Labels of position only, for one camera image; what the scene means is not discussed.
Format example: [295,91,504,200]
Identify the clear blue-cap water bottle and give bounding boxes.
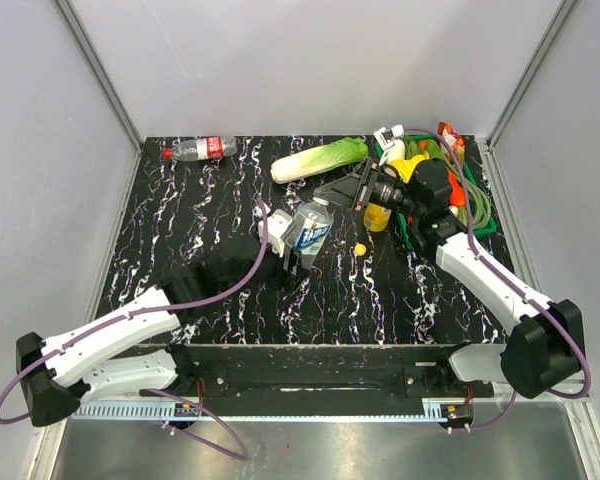
[290,197,334,270]

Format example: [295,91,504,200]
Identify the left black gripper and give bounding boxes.
[223,225,311,299]

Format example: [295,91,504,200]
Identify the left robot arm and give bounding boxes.
[15,234,310,427]

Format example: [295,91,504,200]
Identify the red snack packet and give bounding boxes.
[437,122,465,163]

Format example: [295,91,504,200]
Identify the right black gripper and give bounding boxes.
[314,157,423,219]

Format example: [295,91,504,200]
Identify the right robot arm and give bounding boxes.
[314,159,591,399]

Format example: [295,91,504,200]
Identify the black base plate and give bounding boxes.
[166,345,494,417]

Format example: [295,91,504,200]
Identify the toy napa cabbage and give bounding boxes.
[270,137,369,184]

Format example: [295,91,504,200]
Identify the red-label soda bottle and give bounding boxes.
[162,136,237,162]

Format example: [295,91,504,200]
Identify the yellow juice bottle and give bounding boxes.
[363,203,391,233]

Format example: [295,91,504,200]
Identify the toy orange carrot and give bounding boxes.
[447,167,466,209]

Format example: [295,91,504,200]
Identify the yellow bottle cap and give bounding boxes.
[354,243,366,256]

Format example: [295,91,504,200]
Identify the toy green beans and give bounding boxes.
[403,134,496,238]

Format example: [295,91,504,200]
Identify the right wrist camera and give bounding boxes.
[374,124,406,166]

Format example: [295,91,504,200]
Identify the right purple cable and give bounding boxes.
[402,124,592,434]

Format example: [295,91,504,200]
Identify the green plastic basket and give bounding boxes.
[375,122,496,238]

